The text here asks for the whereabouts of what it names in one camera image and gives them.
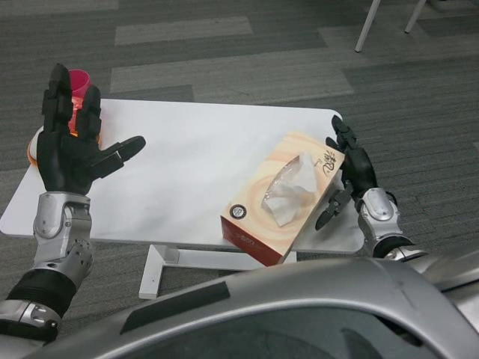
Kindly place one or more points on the white tissue sheet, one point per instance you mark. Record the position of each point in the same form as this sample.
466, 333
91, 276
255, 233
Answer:
299, 179

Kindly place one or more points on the silver robot chest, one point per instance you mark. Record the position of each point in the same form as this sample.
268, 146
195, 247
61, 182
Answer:
299, 291

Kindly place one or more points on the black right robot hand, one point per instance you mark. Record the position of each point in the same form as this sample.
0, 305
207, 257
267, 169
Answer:
361, 170

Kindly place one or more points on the beige and red tissue box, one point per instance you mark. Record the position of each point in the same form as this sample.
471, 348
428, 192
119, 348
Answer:
247, 202

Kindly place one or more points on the white table base frame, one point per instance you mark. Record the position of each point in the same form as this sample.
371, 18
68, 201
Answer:
168, 258

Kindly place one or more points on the red apple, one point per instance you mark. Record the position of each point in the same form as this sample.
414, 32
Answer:
78, 108

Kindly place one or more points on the orange round plate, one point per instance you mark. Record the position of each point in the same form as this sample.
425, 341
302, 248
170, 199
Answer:
33, 161

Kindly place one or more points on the white desk leg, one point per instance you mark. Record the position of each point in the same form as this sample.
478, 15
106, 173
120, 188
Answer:
366, 26
414, 16

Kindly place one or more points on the pink plastic cup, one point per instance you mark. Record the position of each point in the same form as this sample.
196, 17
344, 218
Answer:
80, 82

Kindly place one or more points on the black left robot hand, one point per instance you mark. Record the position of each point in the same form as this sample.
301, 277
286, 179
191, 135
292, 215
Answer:
63, 161

